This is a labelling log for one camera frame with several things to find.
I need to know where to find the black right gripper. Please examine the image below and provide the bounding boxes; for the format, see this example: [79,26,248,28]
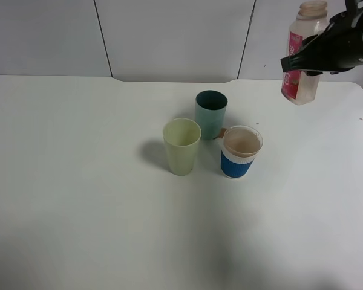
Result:
[281,1,363,76]

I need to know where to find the light green plastic cup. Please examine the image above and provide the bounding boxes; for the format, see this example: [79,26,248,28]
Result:
[163,118,201,176]

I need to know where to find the brown spilled drink puddle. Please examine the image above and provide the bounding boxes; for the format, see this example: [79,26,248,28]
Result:
[218,127,227,138]

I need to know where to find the blue sleeved clear cup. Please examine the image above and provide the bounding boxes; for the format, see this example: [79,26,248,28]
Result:
[220,125,263,179]

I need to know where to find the clear bottle with pink label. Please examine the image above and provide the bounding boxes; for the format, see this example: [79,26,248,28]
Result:
[281,1,328,105]

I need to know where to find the teal plastic cup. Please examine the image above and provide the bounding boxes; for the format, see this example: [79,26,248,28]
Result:
[195,90,228,140]

